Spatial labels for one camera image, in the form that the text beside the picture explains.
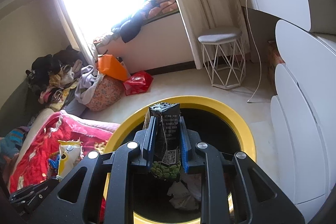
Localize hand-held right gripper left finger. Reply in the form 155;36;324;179
39;116;158;224

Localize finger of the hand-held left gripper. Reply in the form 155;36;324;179
9;178;59;214

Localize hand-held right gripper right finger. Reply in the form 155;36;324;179
179;116;306;224

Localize black green pea snack packet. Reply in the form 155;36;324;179
149;103;182;182

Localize blue wrapper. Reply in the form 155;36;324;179
48;153;61;169

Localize white plastic bag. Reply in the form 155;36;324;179
167;174;202;211

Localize yellow and white snack packet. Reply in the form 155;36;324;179
57;140;83;182

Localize yellow rimmed black trash bin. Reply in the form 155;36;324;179
104;95;256;224

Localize red floral blanket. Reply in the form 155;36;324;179
8;111;121;224

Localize blue patterned blanket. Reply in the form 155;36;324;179
0;127;27;161

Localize red plastic bag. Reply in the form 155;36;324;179
123;70;154;96

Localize floral fabric bag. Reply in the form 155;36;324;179
85;74;125;111

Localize orange shopping bag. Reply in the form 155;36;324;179
98;54;131;81

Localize lavender cloth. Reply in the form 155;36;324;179
75;65;101;105

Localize grey upholstered headboard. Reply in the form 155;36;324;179
0;77;42;130

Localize white window seat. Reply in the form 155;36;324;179
94;10;196;77

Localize red and white clothes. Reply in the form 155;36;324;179
93;31;116;47

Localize pile of clothes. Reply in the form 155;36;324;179
25;45;84;111

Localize white dressing table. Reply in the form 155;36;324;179
236;0;336;205

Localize cream curtain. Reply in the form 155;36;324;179
49;0;99;67
159;0;250;69

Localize orange patterned quilt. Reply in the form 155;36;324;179
143;0;180;18

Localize white charging cable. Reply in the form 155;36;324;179
245;0;263;104

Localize white wire frame stool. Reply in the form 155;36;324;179
198;27;246;88

